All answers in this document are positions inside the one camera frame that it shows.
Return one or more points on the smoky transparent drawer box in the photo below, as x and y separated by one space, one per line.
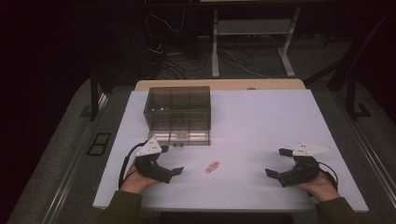
177 115

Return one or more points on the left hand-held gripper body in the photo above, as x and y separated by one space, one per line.
146 165

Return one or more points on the black metal stand leg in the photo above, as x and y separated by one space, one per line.
94 93
352 96

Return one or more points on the person's right hand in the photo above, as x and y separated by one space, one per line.
320 188

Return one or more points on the person's left hand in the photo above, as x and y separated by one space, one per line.
135 183

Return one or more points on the small red patterned packet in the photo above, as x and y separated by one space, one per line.
212 166

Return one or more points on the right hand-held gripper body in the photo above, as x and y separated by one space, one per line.
303 171

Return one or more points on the white metal stand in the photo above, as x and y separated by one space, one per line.
249 28

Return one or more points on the aluminium rail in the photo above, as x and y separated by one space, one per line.
74 161
375 161

